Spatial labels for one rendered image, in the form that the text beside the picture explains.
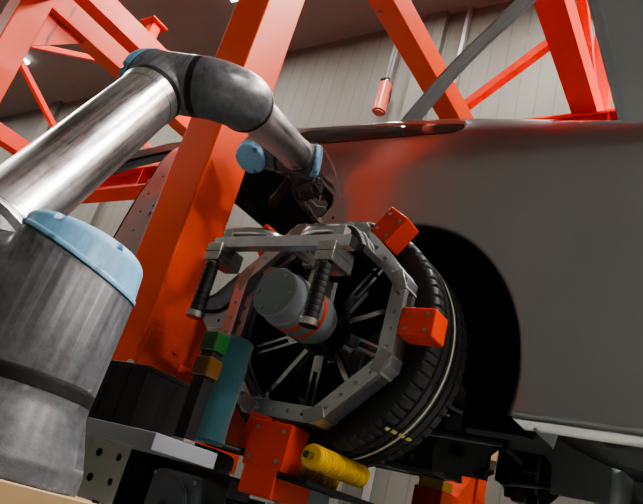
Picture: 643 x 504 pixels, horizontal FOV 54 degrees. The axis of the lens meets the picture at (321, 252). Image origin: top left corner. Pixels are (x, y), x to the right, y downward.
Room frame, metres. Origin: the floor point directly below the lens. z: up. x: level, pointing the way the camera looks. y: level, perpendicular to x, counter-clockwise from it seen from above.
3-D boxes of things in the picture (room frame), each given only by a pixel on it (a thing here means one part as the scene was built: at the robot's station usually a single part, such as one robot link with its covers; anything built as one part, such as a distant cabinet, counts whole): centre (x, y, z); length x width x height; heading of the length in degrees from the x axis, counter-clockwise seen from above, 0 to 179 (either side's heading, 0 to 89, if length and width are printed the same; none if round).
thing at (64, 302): (0.72, 0.28, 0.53); 0.17 x 0.15 x 0.18; 77
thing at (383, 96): (6.36, -0.22, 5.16); 0.19 x 0.17 x 0.54; 53
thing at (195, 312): (1.52, 0.26, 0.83); 0.04 x 0.04 x 0.16
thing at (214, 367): (1.22, 0.15, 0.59); 0.04 x 0.04 x 0.04; 53
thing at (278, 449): (1.63, -0.05, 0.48); 0.16 x 0.12 x 0.17; 143
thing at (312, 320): (1.31, -0.02, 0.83); 0.04 x 0.04 x 0.16
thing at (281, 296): (1.55, 0.02, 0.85); 0.21 x 0.14 x 0.14; 143
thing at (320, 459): (1.61, -0.18, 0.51); 0.29 x 0.06 x 0.06; 143
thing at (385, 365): (1.60, -0.02, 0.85); 0.54 x 0.07 x 0.54; 53
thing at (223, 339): (1.22, 0.15, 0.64); 0.04 x 0.04 x 0.04; 53
